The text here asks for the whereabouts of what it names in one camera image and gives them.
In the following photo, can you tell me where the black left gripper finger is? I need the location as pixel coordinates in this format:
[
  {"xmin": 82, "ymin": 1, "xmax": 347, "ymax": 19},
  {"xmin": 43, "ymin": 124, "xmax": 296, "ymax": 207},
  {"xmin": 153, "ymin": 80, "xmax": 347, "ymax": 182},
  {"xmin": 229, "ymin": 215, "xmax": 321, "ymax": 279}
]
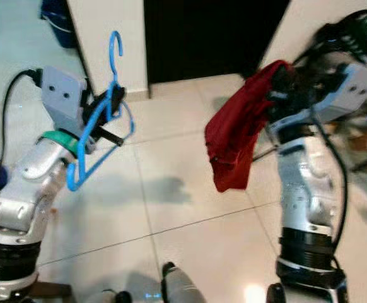
[{"xmin": 95, "ymin": 124, "xmax": 125, "ymax": 147}]

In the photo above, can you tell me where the blue plastic hanger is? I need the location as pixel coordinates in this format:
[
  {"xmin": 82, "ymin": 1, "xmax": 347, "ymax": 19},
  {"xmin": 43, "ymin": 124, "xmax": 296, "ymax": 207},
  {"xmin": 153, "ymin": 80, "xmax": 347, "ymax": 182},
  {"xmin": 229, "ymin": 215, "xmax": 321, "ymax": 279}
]
[{"xmin": 67, "ymin": 30, "xmax": 136, "ymax": 192}]

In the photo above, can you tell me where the dark red T-shirt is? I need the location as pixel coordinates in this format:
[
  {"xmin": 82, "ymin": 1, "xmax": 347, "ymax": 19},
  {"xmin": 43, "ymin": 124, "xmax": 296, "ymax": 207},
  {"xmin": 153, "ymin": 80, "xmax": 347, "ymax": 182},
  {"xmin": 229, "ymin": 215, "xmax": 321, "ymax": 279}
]
[{"xmin": 204, "ymin": 60, "xmax": 294, "ymax": 193}]

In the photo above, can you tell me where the blue bucket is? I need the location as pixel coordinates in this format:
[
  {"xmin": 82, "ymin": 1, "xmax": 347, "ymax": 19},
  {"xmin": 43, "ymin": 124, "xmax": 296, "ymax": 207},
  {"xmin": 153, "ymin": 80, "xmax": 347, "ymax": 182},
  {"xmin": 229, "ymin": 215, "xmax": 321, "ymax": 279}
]
[{"xmin": 40, "ymin": 0, "xmax": 77, "ymax": 49}]

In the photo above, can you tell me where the silver robot left leg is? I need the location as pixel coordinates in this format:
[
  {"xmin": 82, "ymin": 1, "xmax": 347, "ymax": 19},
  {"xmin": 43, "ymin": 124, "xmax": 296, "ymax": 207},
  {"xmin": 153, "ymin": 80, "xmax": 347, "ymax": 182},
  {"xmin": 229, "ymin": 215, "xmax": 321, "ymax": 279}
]
[{"xmin": 83, "ymin": 289, "xmax": 134, "ymax": 303}]

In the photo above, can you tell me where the silver robot leg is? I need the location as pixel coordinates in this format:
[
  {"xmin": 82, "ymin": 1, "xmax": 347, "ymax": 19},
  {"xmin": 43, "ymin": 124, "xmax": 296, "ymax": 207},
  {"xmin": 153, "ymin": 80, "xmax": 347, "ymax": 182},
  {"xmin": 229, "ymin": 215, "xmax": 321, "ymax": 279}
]
[
  {"xmin": 83, "ymin": 289, "xmax": 134, "ymax": 303},
  {"xmin": 161, "ymin": 262, "xmax": 209, "ymax": 303}
]

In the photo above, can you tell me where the silver robot right leg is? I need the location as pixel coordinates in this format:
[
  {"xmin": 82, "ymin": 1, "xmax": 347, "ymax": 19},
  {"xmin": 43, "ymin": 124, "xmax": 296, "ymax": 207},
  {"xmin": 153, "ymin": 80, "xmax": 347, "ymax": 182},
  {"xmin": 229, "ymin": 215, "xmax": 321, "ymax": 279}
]
[{"xmin": 161, "ymin": 262, "xmax": 209, "ymax": 303}]

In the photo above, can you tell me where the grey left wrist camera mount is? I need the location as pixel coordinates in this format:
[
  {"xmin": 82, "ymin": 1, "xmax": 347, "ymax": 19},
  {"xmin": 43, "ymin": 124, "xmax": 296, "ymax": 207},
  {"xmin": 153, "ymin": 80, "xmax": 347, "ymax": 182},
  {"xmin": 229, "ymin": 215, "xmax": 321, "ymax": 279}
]
[{"xmin": 40, "ymin": 66, "xmax": 88, "ymax": 136}]

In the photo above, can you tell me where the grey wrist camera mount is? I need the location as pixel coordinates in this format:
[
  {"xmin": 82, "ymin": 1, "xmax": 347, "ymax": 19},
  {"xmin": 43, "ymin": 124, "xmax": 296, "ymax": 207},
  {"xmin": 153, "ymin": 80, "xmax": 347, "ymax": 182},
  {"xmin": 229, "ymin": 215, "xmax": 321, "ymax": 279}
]
[
  {"xmin": 313, "ymin": 63, "xmax": 367, "ymax": 124},
  {"xmin": 40, "ymin": 66, "xmax": 88, "ymax": 136}
]

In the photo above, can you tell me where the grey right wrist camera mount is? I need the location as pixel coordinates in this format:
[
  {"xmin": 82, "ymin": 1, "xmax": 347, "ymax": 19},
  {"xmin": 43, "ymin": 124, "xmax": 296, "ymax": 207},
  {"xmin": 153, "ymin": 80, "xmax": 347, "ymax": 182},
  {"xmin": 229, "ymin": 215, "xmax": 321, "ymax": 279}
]
[{"xmin": 313, "ymin": 63, "xmax": 367, "ymax": 124}]

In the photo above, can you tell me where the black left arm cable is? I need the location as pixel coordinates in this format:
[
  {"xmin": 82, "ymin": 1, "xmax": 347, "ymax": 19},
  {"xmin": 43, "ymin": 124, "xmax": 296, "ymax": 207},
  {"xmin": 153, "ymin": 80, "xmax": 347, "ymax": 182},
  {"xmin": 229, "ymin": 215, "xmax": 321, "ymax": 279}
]
[{"xmin": 0, "ymin": 68, "xmax": 44, "ymax": 215}]

